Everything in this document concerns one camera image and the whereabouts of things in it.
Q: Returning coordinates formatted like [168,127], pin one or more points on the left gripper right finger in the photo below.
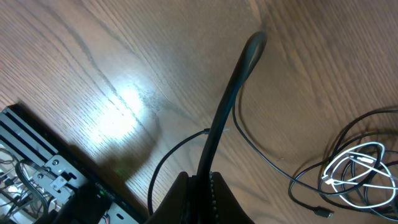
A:
[225,207]

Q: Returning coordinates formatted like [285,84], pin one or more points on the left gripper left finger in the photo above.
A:
[171,209]

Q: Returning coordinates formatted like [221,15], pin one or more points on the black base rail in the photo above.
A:
[67,183]

